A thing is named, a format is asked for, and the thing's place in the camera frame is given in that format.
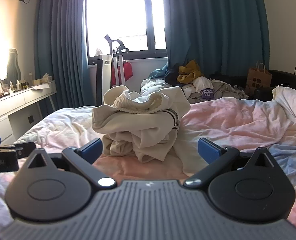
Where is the pile of white clothes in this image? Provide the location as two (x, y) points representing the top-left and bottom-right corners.
(182, 76), (249, 101)

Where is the pastel tie-dye duvet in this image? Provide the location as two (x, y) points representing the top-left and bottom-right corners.
(92, 85), (191, 163)

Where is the vanity mirror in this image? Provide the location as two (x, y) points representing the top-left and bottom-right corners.
(0, 47), (22, 82)

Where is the row of cosmetic bottles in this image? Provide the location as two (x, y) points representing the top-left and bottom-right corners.
(0, 78), (30, 100)

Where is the white folding rack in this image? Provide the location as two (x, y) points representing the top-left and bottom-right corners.
(95, 34), (130, 106)

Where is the black garment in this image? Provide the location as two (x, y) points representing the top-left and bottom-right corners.
(164, 67), (181, 83)

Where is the yellow garment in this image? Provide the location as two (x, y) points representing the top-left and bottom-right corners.
(176, 60), (205, 84)

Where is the tissue box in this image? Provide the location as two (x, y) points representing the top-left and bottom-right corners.
(33, 73), (56, 86)

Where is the red cloth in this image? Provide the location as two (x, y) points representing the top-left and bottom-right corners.
(124, 61), (134, 82)

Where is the window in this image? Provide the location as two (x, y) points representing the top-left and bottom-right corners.
(85, 0), (167, 61)

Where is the brown paper bag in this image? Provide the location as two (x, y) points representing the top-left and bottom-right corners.
(246, 61), (273, 90)

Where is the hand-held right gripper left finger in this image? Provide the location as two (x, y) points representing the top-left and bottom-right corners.
(26, 138), (117, 188)

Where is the black bedside furniture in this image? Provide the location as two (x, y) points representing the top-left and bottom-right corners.
(254, 69), (296, 98)

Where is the white bundled quilt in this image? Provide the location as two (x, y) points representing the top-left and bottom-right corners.
(140, 78), (169, 97)

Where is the white vanity desk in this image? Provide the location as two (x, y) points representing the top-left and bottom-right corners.
(0, 80), (57, 143)

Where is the teal garment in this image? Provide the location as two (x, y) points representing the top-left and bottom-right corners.
(148, 63), (169, 79)

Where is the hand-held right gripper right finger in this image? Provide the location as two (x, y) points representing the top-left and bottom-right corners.
(183, 137), (275, 188)

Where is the purple printed garment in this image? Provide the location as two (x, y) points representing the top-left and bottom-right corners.
(200, 88), (215, 99)

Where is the teal curtain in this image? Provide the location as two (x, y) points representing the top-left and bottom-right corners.
(34, 0), (99, 112)
(162, 0), (270, 86)

